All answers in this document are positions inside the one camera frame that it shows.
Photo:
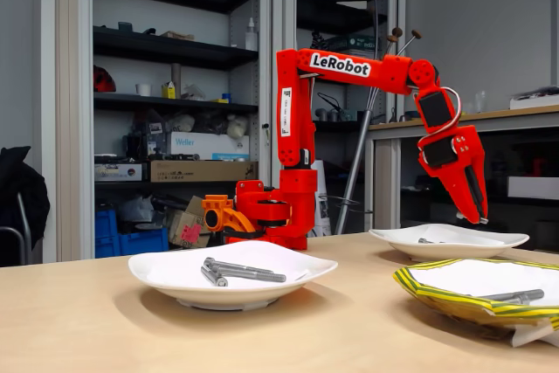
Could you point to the red printed robot arm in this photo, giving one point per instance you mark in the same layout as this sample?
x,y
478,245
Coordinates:
x,y
393,76

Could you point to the cardboard box with pink sticker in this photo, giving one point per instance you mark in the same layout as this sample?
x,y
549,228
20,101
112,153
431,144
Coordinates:
x,y
183,224

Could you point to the white flat box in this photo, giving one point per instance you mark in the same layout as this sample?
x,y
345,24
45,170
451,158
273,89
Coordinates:
x,y
533,188

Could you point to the wide blue plastic crate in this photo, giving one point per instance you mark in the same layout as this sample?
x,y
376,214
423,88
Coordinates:
x,y
144,243

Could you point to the red gripper with motor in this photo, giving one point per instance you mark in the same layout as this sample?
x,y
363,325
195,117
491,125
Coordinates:
x,y
454,172

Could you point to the grey metal chair frame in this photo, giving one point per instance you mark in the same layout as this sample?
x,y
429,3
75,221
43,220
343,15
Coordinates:
x,y
8,230

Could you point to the clear plastic bottle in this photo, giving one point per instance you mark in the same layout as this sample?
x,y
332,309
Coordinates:
x,y
480,102

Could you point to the white Weller box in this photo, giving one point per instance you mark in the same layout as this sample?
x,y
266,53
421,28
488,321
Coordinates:
x,y
192,146

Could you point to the white plush toy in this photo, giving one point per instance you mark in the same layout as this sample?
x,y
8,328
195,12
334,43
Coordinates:
x,y
237,126

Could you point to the stack of books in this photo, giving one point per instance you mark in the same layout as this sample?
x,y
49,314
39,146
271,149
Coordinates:
x,y
358,42

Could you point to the orange printed table clamp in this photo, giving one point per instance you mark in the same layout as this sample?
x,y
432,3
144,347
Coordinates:
x,y
218,207

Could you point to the small blue plastic crate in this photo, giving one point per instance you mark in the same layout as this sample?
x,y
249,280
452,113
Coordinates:
x,y
106,223

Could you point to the small yellow carton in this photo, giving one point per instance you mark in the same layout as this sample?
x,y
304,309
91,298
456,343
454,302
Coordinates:
x,y
168,91

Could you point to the low cabinet with wooden top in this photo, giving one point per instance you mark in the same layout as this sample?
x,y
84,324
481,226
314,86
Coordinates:
x,y
533,122

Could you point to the black flexible tripod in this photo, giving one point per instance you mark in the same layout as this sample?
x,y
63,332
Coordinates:
x,y
315,40

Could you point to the white cup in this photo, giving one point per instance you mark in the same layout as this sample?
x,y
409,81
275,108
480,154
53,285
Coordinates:
x,y
143,90

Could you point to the flat cardboard piece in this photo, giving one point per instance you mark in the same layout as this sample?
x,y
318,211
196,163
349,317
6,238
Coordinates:
x,y
177,36

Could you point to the flat grey printed box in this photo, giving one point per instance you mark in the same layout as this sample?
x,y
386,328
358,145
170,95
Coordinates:
x,y
118,173

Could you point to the crumpled clear plastic bag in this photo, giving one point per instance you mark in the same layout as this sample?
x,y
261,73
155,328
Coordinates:
x,y
193,93

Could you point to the grey coat stand wooden knobs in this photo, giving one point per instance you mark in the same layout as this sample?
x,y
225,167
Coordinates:
x,y
356,159

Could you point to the red black helmet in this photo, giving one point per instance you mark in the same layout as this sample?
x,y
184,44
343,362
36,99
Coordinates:
x,y
105,82

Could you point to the white plastic bag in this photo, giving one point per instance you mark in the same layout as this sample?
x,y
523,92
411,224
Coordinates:
x,y
137,209

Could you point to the yellow green striped paper plate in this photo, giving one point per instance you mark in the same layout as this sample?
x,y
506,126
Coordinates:
x,y
436,296

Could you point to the black jacket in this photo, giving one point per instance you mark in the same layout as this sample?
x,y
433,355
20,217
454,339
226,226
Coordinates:
x,y
22,198

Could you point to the white square ceramic plate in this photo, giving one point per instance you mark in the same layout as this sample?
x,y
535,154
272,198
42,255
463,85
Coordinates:
x,y
419,253
183,292

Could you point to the white plastic bottle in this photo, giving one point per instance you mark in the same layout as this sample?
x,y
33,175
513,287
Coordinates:
x,y
251,39

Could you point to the long brown cardboard box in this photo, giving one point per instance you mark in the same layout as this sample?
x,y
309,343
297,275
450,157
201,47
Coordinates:
x,y
188,172

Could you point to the white tray with parts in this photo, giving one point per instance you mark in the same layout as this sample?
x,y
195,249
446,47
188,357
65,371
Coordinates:
x,y
533,103

